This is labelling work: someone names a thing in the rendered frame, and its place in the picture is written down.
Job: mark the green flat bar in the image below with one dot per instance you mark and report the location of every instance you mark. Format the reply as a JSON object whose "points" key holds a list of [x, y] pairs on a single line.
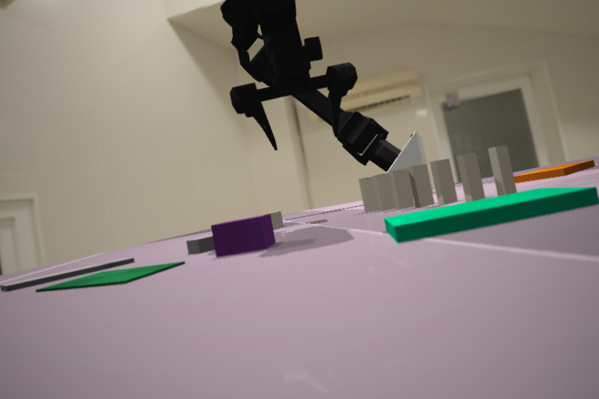
{"points": [[488, 212]]}

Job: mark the orange flat rectangular block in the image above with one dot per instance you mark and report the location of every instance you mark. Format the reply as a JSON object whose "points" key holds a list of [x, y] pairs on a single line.
{"points": [[547, 173]]}

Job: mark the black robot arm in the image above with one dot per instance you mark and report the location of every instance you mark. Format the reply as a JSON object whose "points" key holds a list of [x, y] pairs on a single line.
{"points": [[277, 19]]}

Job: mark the grey flat bar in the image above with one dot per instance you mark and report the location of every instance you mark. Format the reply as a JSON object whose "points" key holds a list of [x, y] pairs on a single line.
{"points": [[65, 274]]}

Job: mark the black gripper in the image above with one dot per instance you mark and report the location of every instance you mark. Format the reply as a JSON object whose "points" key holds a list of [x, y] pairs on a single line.
{"points": [[338, 79]]}

